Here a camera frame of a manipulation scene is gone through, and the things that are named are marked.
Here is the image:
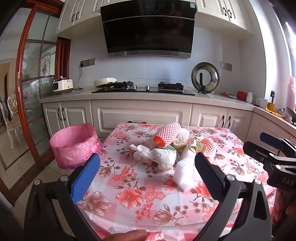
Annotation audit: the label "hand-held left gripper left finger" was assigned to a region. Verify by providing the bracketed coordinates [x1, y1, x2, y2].
[24, 153, 109, 241]

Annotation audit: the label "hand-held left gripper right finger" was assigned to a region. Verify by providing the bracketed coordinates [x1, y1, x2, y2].
[194, 152, 272, 241]

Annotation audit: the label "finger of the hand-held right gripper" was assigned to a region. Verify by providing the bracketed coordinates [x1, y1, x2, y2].
[243, 141, 296, 171]
[259, 132, 296, 154]

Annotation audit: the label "trash bin with pink bag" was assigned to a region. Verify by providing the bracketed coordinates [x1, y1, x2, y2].
[50, 123, 102, 169]

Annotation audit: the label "green foam fruit net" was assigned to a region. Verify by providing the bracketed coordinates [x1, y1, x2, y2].
[170, 145, 184, 163]

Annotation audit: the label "person's right hand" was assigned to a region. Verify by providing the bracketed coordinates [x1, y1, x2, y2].
[272, 189, 296, 223]

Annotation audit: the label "person's left hand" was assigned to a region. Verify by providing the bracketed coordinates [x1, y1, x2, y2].
[102, 229, 149, 241]

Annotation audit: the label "black pan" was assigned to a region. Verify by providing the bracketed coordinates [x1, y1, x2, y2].
[285, 107, 296, 121]

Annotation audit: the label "yellow utensil holder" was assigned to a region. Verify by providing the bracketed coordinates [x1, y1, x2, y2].
[266, 90, 277, 112]

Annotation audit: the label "white mug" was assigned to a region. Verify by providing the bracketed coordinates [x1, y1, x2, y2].
[256, 97, 269, 109]

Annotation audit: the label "pomelo piece with pith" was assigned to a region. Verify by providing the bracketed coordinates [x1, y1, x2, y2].
[172, 137, 188, 151]

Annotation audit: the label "white plastic bag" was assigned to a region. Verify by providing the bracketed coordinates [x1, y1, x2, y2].
[151, 148, 177, 171]

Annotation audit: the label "pink thermos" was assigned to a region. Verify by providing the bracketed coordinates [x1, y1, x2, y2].
[285, 76, 296, 112]

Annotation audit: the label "pink floral tablecloth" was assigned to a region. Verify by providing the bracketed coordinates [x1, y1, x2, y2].
[76, 122, 277, 241]

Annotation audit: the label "orange fruit in foam net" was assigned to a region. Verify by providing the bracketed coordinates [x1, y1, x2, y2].
[153, 122, 182, 149]

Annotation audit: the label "crumpled white tissue left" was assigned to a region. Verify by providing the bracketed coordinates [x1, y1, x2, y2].
[129, 144, 154, 161]

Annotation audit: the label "white kitchen counter cabinets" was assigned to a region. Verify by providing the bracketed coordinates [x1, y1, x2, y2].
[39, 87, 296, 158]

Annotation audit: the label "white ornate chair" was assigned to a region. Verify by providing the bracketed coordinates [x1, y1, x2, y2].
[5, 93, 21, 149]

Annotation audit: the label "black lid stand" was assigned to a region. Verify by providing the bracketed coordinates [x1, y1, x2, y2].
[196, 73, 208, 94]

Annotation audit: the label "steel and glass pot lid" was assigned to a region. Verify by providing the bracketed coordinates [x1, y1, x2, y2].
[191, 62, 220, 94]

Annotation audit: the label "white rice cooker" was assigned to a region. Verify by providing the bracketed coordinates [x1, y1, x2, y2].
[52, 76, 73, 95]

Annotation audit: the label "kitchen window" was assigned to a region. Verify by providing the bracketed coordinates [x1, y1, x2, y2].
[273, 7, 296, 79]

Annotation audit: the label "white electric pan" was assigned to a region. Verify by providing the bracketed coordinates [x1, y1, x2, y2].
[93, 77, 118, 88]

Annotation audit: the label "black gas stove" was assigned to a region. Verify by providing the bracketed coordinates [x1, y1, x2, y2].
[91, 81, 196, 96]

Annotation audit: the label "black range hood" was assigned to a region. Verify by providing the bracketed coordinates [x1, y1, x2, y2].
[100, 0, 197, 58]

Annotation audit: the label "black power cable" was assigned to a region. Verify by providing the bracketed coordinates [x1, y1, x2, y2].
[73, 66, 85, 91]

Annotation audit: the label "white wall cabinet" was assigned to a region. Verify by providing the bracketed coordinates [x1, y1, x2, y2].
[55, 0, 103, 37]
[194, 0, 255, 39]

